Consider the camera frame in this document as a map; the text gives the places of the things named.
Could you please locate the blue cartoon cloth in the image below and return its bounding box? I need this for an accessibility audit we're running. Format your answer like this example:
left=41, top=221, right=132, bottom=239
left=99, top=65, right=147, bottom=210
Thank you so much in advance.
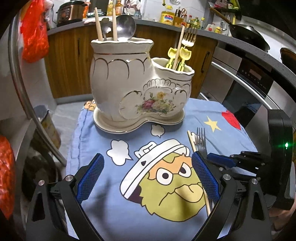
left=66, top=99, right=256, bottom=240

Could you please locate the electric pressure cooker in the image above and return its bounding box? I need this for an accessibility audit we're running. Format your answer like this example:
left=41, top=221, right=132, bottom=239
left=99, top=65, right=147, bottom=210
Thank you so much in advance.
left=57, top=1, right=87, bottom=27

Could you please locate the stainless oven handle bar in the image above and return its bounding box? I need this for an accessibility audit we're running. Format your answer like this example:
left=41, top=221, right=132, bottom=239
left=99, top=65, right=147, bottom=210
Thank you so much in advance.
left=211, top=62, right=280, bottom=109

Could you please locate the yellow cooking oil bottle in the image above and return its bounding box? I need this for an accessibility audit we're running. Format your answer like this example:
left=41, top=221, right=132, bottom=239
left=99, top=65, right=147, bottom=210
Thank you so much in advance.
left=159, top=11, right=175, bottom=26

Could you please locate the red plastic bag hanging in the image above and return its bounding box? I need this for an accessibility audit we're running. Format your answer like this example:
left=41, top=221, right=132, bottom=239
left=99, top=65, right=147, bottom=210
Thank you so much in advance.
left=20, top=0, right=49, bottom=63

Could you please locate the yellow green tulip utensil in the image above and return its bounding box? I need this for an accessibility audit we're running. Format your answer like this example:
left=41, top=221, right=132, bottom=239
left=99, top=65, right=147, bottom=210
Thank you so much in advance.
left=177, top=47, right=192, bottom=71
left=166, top=47, right=177, bottom=69

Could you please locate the gold fork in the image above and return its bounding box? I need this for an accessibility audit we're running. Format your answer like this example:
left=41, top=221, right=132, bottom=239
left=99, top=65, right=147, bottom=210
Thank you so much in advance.
left=182, top=27, right=198, bottom=47

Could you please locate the large silver spoon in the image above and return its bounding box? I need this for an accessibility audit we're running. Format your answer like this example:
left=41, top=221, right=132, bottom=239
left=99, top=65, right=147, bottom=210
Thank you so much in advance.
left=116, top=15, right=137, bottom=41

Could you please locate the black wok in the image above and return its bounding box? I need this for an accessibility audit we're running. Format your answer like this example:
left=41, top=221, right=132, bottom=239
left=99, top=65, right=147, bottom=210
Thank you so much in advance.
left=209, top=7, right=270, bottom=52

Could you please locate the red plastic bag lower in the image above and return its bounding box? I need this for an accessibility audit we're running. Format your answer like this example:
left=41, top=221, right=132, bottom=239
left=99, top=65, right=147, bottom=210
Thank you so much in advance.
left=0, top=136, right=16, bottom=219

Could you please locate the wooden knife block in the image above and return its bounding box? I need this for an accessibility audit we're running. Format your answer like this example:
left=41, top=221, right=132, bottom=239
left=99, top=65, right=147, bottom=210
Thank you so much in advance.
left=173, top=16, right=185, bottom=28

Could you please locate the metal shelf rack pole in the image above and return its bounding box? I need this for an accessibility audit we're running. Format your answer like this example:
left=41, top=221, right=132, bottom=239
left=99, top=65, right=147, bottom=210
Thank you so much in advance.
left=8, top=12, right=67, bottom=166

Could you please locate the cream ceramic utensil holder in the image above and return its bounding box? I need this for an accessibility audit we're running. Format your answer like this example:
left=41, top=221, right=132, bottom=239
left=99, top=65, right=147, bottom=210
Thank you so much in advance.
left=90, top=38, right=195, bottom=123

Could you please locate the small trash bin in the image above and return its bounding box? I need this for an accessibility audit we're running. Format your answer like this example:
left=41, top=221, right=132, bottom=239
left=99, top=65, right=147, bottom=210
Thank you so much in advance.
left=34, top=105, right=61, bottom=149

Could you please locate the silver fork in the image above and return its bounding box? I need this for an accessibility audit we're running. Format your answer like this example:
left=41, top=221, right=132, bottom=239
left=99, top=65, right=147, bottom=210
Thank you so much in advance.
left=196, top=128, right=208, bottom=159

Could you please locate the cream ceramic holder saucer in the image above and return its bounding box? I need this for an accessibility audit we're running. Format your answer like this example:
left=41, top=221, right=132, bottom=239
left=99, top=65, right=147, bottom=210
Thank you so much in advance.
left=93, top=108, right=185, bottom=135

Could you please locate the wooden chopstick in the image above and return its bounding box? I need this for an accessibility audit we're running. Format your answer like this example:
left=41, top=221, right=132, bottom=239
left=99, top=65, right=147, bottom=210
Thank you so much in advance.
left=173, top=25, right=185, bottom=70
left=94, top=7, right=103, bottom=41
left=187, top=131, right=211, bottom=216
left=112, top=8, right=118, bottom=41

